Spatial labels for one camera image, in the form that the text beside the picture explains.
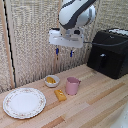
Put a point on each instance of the small white bowl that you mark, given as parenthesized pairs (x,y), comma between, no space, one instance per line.
(48,83)

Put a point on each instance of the yellow bread block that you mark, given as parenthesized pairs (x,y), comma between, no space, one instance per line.
(60,95)

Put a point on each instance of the white floral rim plate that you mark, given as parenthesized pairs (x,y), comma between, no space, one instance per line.
(24,103)

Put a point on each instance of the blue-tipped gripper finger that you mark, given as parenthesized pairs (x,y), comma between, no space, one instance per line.
(57,51)
(71,53)

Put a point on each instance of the yellow food piece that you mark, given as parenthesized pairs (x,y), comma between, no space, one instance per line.
(51,80)

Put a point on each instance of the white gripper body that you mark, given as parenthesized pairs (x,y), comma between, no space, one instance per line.
(66,38)

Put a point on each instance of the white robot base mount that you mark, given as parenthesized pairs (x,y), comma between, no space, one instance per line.
(122,118)

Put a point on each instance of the pink mug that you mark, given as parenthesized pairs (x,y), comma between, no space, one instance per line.
(71,86)

